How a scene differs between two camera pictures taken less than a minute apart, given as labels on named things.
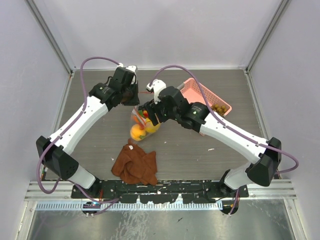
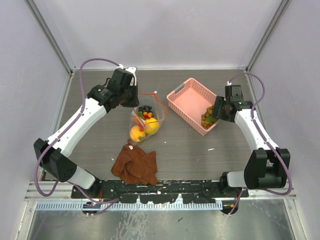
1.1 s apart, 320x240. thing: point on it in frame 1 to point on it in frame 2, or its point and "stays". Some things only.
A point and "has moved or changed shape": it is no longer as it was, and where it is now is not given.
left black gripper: (134, 101) stays
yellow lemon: (150, 127) stays
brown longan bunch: (221, 109) has moved or changed shape
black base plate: (163, 191) stays
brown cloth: (134, 166) stays
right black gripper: (152, 108) to (219, 102)
